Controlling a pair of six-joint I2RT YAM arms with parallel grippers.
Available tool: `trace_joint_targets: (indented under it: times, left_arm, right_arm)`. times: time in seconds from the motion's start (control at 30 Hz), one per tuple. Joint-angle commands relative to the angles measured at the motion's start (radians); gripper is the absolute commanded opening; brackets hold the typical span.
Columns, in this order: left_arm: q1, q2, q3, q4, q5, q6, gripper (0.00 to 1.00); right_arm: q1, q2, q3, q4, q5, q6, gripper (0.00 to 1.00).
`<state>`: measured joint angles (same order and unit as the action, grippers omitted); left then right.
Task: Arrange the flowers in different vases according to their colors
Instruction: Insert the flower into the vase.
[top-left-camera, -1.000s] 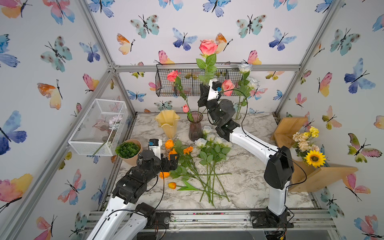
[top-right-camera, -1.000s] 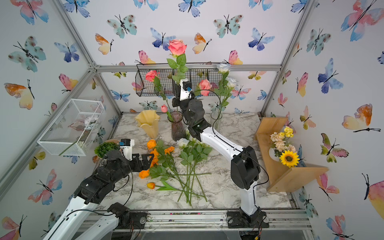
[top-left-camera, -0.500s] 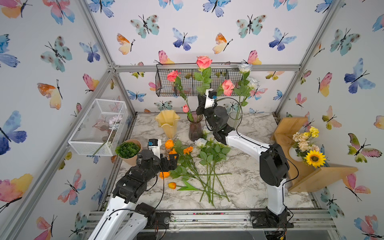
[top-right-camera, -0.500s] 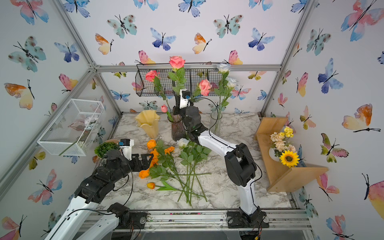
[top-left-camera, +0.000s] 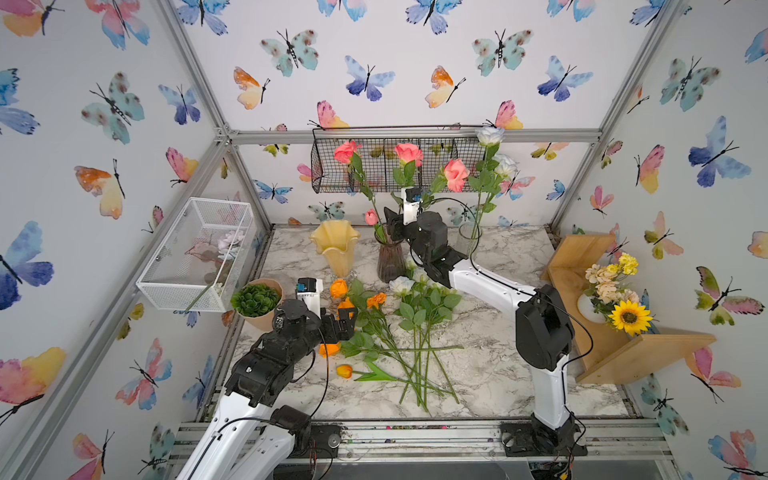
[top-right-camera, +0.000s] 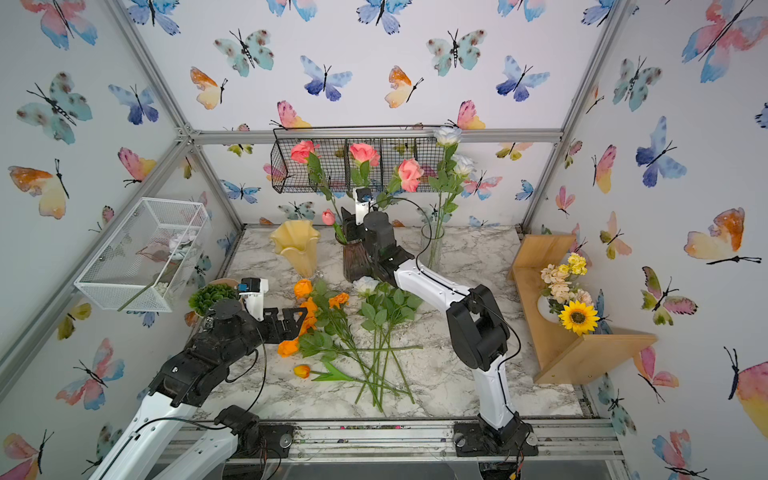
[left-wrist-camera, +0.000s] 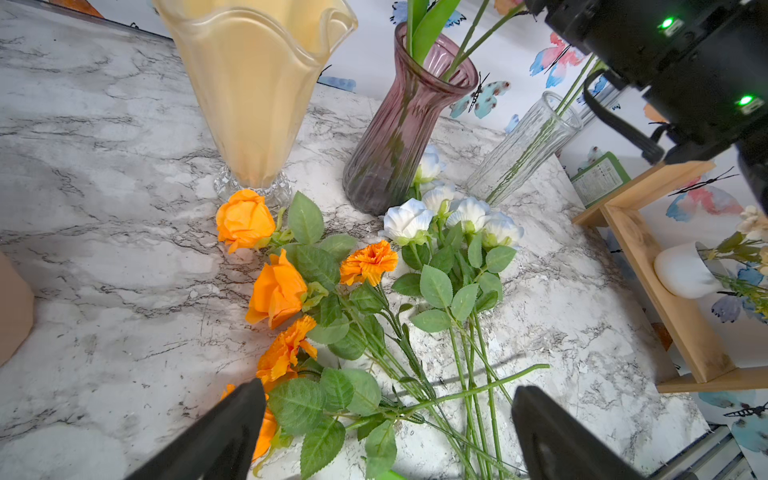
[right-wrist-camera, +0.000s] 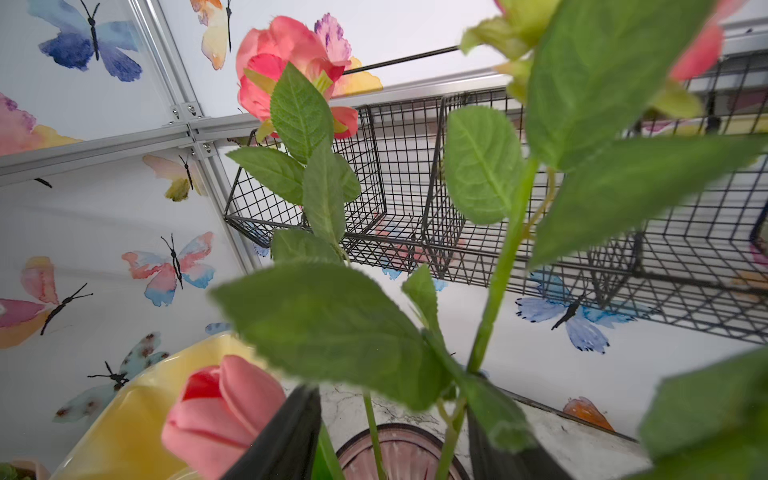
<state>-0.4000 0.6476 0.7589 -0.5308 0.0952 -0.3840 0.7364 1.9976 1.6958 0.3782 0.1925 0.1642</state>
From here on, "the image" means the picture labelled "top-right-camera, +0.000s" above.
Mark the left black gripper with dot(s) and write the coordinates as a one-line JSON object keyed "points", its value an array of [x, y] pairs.
{"points": [[290, 329]]}

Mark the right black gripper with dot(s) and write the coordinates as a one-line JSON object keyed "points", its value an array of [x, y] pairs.
{"points": [[352, 227]]}

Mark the pink tulip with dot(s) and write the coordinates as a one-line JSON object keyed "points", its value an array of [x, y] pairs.
{"points": [[329, 218]]}

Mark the pink rose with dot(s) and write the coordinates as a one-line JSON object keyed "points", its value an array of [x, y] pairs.
{"points": [[406, 178]]}

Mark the pink rose pair stem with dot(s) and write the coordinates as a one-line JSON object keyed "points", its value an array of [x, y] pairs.
{"points": [[303, 151]]}

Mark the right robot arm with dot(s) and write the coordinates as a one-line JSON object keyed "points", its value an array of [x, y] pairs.
{"points": [[478, 332]]}

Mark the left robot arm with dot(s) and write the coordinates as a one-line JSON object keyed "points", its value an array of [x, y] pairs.
{"points": [[184, 383]]}

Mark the orange ranunculus flower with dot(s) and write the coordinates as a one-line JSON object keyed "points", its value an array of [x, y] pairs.
{"points": [[288, 348]]}

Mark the purple glass vase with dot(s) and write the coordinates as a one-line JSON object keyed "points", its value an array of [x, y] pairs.
{"points": [[356, 264]]}

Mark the orange tulip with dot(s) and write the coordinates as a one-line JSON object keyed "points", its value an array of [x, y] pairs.
{"points": [[330, 374]]}

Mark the orange rose flower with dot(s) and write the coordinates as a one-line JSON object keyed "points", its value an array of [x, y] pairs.
{"points": [[303, 289]]}

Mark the yellow ruffled vase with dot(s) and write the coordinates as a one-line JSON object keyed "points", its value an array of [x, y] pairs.
{"points": [[296, 241]]}

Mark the orange carnation flower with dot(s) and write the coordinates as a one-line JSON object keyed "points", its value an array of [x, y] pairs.
{"points": [[338, 301]]}

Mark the potted green succulent plant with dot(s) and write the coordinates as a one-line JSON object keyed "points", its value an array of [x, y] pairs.
{"points": [[205, 298]]}

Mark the clear glass vase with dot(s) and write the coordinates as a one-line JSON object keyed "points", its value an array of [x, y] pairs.
{"points": [[432, 236]]}

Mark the sunflower bouquet in vase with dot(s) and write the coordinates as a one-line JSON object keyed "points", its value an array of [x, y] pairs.
{"points": [[563, 301]]}

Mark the wooden corner shelf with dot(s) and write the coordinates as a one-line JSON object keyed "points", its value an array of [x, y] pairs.
{"points": [[564, 357]]}

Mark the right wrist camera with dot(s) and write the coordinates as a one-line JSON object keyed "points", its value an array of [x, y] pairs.
{"points": [[364, 200]]}

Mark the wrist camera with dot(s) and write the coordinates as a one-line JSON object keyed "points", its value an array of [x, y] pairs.
{"points": [[252, 293], [364, 200]]}

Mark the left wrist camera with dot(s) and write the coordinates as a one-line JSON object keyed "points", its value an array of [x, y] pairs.
{"points": [[252, 293]]}

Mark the black wire wall basket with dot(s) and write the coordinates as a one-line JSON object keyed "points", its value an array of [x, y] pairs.
{"points": [[395, 143]]}

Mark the white mesh wall basket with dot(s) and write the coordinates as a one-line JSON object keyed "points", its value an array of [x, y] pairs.
{"points": [[148, 259]]}

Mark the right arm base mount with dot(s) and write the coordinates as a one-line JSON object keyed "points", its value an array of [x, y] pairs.
{"points": [[477, 438]]}

